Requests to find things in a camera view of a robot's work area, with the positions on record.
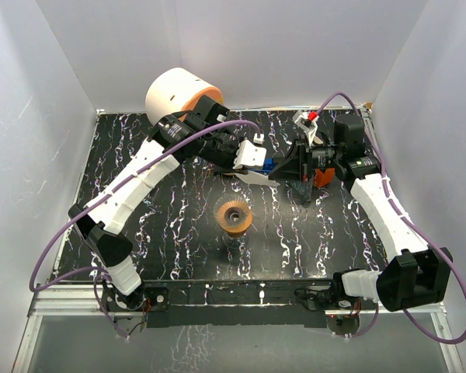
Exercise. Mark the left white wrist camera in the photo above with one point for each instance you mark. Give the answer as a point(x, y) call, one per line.
point(249, 156)

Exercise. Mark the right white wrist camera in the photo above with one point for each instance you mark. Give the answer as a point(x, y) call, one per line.
point(307, 121)

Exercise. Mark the dark glass dripper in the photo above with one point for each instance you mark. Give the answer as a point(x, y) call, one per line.
point(301, 192)

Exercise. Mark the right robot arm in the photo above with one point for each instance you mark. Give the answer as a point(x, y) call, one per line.
point(416, 274)

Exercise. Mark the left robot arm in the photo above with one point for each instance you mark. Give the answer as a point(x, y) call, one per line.
point(100, 222)

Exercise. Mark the coffee filter packet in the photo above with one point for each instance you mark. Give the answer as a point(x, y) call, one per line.
point(323, 177)

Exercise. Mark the clear glass dripper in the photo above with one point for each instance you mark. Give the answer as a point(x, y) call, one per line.
point(233, 213)

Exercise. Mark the glass carafe with brown band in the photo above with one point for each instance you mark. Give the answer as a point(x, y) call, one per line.
point(235, 244)

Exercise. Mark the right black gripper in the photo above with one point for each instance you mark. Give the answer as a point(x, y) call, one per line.
point(291, 169)

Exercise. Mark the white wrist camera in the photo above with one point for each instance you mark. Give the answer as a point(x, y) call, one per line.
point(249, 156)
point(307, 121)

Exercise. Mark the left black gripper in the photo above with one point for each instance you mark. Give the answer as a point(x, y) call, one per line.
point(235, 145)

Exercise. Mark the white paper coffee filter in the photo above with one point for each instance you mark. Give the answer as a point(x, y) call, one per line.
point(255, 178)

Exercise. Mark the white round drawer cabinet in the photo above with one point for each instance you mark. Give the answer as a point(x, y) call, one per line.
point(177, 90)

